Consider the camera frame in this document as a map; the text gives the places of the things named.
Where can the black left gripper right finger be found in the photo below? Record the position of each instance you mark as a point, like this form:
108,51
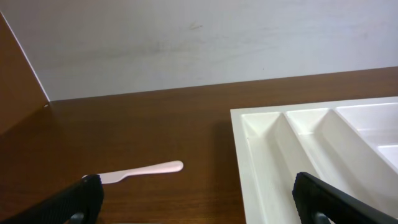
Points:
319,202

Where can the pink plastic knife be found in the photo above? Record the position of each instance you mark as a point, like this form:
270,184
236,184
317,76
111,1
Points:
163,168

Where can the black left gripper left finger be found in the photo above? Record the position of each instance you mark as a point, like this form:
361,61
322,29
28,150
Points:
79,203

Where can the white plastic cutlery tray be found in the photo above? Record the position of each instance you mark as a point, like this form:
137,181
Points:
349,144

